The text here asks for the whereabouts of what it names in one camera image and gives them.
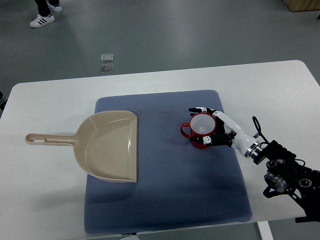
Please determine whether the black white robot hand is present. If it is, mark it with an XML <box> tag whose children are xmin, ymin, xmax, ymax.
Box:
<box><xmin>188</xmin><ymin>107</ymin><xmax>263</xmax><ymax>159</ymax></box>

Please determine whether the red cup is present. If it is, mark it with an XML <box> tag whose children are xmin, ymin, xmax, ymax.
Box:
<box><xmin>180</xmin><ymin>113</ymin><xmax>217</xmax><ymax>149</ymax></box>

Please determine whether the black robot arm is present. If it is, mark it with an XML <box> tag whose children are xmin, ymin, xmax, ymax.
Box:
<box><xmin>250</xmin><ymin>116</ymin><xmax>320</xmax><ymax>223</ymax></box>

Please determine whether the beige plastic dustpan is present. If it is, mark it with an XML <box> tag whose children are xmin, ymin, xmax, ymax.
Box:
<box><xmin>25</xmin><ymin>110</ymin><xmax>138</xmax><ymax>183</ymax></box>

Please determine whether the blue textured mat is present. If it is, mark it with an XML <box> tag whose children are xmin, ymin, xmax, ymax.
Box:
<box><xmin>84</xmin><ymin>90</ymin><xmax>252</xmax><ymax>235</ymax></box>

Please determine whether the white table leg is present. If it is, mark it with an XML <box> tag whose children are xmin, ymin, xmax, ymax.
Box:
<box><xmin>256</xmin><ymin>221</ymin><xmax>274</xmax><ymax>240</ymax></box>

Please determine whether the black table control panel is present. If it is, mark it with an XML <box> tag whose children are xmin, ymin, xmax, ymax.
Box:
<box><xmin>295</xmin><ymin>216</ymin><xmax>320</xmax><ymax>224</ymax></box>

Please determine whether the lower metal floor plate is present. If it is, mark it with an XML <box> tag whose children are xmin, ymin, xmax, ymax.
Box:
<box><xmin>100</xmin><ymin>63</ymin><xmax>114</xmax><ymax>74</ymax></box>

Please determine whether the metal floor plate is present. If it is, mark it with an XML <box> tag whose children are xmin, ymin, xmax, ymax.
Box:
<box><xmin>101</xmin><ymin>53</ymin><xmax>114</xmax><ymax>63</ymax></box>
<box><xmin>100</xmin><ymin>63</ymin><xmax>114</xmax><ymax>74</ymax></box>

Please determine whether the upper metal floor plate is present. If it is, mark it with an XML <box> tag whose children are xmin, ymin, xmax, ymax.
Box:
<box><xmin>101</xmin><ymin>53</ymin><xmax>114</xmax><ymax>63</ymax></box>

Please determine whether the wooden box corner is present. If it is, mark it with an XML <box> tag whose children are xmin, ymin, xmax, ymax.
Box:
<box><xmin>283</xmin><ymin>0</ymin><xmax>320</xmax><ymax>12</ymax></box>

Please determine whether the person with white sneakers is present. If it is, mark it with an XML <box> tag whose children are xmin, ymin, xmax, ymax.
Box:
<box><xmin>29</xmin><ymin>0</ymin><xmax>63</xmax><ymax>29</ymax></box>

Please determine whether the dark clothed person at left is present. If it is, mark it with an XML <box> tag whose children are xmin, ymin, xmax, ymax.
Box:
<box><xmin>0</xmin><ymin>91</ymin><xmax>8</xmax><ymax>111</ymax></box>

